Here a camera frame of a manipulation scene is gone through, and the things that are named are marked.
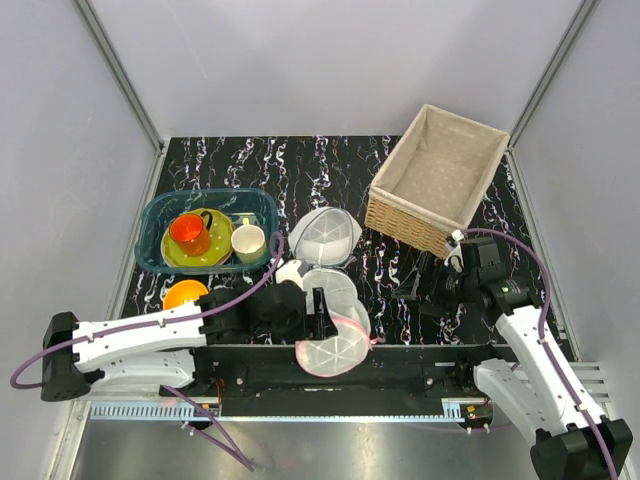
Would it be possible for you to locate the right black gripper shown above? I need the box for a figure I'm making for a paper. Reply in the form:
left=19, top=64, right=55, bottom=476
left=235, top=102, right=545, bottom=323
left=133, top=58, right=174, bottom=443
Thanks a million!
left=391, top=250, right=478, bottom=320

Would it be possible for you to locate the pink-trimmed mesh laundry bag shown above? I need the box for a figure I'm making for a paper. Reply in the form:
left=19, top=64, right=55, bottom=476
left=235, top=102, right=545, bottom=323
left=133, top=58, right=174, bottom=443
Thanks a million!
left=295, top=269, right=373, bottom=378

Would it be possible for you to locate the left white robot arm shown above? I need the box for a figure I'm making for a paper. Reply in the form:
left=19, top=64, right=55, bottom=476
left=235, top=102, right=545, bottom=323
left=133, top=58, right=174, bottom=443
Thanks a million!
left=40, top=281, right=338, bottom=402

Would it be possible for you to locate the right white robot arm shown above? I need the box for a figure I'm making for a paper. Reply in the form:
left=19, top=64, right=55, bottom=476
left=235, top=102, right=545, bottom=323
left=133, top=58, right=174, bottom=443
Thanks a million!
left=392, top=228, right=633, bottom=479

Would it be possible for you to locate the grey-trimmed mesh laundry bag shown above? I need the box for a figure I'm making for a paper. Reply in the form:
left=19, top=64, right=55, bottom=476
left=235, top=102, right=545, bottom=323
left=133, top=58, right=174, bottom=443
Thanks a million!
left=288, top=207, right=362, bottom=267

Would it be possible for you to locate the cream mug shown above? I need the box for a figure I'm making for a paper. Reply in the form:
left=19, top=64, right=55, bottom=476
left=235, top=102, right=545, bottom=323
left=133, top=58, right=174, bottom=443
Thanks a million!
left=231, top=224, right=266, bottom=264

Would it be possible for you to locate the orange bowl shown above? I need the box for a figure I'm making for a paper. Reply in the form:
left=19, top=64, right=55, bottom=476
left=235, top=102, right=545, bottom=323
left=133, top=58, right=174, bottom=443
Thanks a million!
left=163, top=279, right=209, bottom=310

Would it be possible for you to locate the yellow-green plate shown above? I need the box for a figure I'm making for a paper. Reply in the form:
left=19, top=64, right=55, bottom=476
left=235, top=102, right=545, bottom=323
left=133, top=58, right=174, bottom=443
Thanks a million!
left=161, top=208, right=234, bottom=268

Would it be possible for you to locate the teal plastic tub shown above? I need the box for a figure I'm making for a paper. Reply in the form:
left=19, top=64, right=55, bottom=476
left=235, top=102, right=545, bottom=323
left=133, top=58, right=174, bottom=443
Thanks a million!
left=135, top=188, right=279, bottom=276

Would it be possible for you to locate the wicker basket with liner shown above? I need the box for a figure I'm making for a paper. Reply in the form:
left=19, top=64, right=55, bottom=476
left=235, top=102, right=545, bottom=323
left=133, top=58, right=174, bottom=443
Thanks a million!
left=365, top=104, right=510, bottom=259

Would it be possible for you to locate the orange mug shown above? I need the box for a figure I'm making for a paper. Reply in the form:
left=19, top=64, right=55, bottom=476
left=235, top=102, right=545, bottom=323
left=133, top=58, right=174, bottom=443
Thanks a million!
left=169, top=212, right=211, bottom=257

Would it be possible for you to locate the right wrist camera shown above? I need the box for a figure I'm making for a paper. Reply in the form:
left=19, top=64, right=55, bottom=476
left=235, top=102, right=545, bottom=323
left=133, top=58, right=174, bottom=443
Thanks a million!
left=444, top=230, right=465, bottom=272

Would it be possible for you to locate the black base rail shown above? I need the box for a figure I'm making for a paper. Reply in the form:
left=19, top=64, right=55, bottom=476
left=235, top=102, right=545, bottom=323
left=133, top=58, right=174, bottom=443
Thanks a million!
left=180, top=344, right=516, bottom=417

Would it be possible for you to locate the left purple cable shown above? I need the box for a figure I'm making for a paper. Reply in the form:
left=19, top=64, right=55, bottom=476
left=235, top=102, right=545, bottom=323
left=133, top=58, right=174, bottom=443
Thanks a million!
left=10, top=232, right=287, bottom=472

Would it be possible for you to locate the purple cable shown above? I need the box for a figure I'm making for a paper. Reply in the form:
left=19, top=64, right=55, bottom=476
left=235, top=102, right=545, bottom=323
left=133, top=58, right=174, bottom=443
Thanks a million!
left=10, top=232, right=287, bottom=472
left=462, top=227, right=619, bottom=480

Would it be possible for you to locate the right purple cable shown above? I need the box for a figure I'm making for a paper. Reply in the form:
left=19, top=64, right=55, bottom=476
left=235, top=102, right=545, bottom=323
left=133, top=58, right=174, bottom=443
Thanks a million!
left=462, top=227, right=619, bottom=480

